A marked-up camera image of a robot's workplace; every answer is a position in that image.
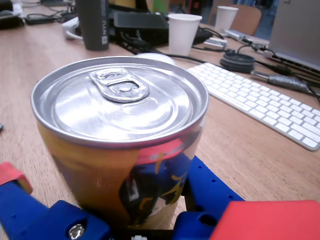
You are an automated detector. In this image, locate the blue gripper finger with pink tip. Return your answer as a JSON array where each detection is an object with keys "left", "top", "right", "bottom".
[
  {"left": 172, "top": 155, "right": 246, "bottom": 240},
  {"left": 0, "top": 161, "right": 112, "bottom": 240}
]

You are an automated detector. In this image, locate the yellow energy drink can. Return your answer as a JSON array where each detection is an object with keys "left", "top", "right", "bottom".
[{"left": 30, "top": 56, "right": 210, "bottom": 230}]

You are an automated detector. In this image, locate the white keyboard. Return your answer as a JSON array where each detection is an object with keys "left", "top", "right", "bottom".
[{"left": 187, "top": 62, "right": 320, "bottom": 152}]

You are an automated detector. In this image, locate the white computer mouse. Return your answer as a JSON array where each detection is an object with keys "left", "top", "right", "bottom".
[{"left": 134, "top": 52, "right": 177, "bottom": 66}]

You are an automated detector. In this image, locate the small white box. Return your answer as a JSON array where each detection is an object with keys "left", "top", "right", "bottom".
[{"left": 203, "top": 37, "right": 228, "bottom": 50}]

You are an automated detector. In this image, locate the silver flat notebook device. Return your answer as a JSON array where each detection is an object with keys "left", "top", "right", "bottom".
[{"left": 223, "top": 29, "right": 270, "bottom": 46}]

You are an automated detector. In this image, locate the large white paper cup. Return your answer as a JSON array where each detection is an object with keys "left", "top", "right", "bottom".
[{"left": 167, "top": 13, "right": 203, "bottom": 56}]

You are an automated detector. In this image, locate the small white paper cup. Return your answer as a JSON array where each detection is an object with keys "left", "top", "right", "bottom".
[{"left": 215, "top": 5, "right": 240, "bottom": 32}]

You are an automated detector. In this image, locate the wooden chair back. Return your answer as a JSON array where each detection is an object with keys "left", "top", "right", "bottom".
[{"left": 208, "top": 3, "right": 263, "bottom": 37}]

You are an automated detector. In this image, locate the black flat box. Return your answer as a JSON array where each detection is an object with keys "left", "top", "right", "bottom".
[{"left": 113, "top": 11, "right": 213, "bottom": 47}]

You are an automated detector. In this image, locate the silver laptop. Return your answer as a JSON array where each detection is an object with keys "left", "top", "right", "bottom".
[{"left": 268, "top": 0, "right": 320, "bottom": 72}]

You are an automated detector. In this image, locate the black sign with magenta letter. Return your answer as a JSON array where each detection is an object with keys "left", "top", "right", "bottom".
[{"left": 187, "top": 0, "right": 203, "bottom": 16}]

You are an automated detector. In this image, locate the green object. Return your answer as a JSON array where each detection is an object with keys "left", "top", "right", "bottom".
[{"left": 152, "top": 0, "right": 171, "bottom": 15}]

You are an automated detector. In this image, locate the white plug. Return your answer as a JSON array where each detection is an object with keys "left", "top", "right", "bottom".
[{"left": 61, "top": 16, "right": 83, "bottom": 41}]

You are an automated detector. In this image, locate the black device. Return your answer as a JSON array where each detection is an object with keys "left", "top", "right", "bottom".
[{"left": 0, "top": 9, "right": 26, "bottom": 30}]

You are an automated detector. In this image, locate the dark grey bottle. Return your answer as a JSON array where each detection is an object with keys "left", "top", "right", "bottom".
[{"left": 74, "top": 0, "right": 111, "bottom": 52}]

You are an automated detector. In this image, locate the red camera mount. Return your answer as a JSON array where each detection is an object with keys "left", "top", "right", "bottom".
[{"left": 209, "top": 199, "right": 320, "bottom": 240}]

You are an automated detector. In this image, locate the tool with grey taped handle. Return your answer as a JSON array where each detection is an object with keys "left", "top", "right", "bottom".
[{"left": 251, "top": 70, "right": 313, "bottom": 92}]

